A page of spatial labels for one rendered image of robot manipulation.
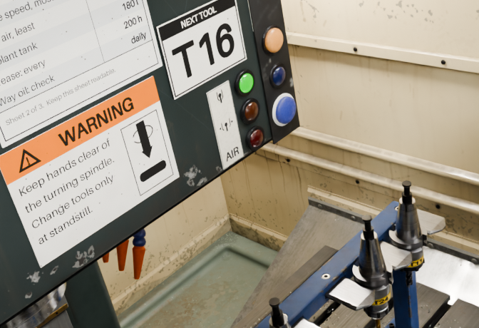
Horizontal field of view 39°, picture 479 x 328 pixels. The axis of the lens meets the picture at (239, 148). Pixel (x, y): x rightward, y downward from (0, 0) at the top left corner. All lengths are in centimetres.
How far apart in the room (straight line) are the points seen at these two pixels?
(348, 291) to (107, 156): 61
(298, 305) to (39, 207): 59
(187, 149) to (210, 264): 160
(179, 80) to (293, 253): 130
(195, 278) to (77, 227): 162
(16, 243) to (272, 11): 33
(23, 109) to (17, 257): 12
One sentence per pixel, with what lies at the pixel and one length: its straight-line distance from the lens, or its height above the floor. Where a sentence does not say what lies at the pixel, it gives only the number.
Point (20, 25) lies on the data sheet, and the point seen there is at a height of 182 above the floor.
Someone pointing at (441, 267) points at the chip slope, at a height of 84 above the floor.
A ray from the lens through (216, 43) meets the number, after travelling 64.
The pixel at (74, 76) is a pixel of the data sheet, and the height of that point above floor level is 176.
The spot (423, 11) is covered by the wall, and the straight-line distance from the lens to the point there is 145.
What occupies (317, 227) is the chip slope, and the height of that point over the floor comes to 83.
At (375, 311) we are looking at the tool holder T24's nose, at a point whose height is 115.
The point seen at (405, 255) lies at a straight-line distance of 115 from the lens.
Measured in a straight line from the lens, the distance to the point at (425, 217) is 124.
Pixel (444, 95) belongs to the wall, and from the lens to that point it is 151.
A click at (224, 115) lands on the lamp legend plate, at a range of 66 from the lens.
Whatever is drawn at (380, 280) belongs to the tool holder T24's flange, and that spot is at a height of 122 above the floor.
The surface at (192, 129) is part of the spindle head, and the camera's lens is 64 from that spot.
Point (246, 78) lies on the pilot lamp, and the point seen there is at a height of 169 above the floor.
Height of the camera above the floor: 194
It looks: 28 degrees down
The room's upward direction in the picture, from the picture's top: 12 degrees counter-clockwise
